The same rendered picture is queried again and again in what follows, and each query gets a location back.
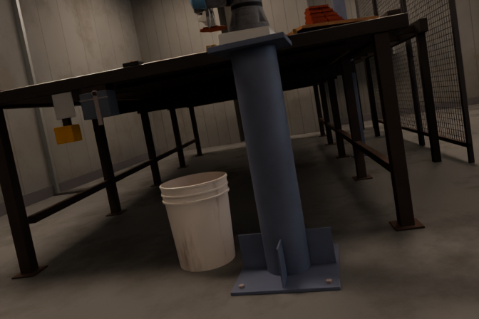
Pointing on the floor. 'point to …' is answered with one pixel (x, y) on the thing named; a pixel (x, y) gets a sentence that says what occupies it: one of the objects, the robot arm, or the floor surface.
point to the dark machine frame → (419, 28)
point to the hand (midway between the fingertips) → (213, 28)
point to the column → (274, 182)
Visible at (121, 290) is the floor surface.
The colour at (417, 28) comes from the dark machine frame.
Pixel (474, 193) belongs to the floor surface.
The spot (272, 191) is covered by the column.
